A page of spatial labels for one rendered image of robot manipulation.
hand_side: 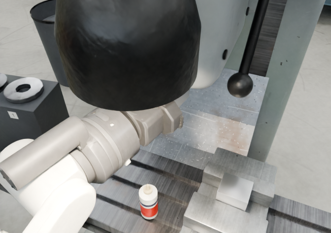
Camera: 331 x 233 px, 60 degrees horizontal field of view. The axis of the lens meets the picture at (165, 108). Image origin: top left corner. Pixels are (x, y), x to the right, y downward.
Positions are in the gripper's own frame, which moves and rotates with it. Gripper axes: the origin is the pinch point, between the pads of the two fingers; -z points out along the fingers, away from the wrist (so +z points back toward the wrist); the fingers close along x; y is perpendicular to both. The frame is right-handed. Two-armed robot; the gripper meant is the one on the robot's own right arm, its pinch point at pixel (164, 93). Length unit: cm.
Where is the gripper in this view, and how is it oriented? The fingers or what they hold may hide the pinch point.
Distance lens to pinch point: 48.5
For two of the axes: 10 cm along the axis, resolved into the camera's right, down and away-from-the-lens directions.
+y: -0.1, 7.5, 6.6
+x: -7.9, -4.1, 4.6
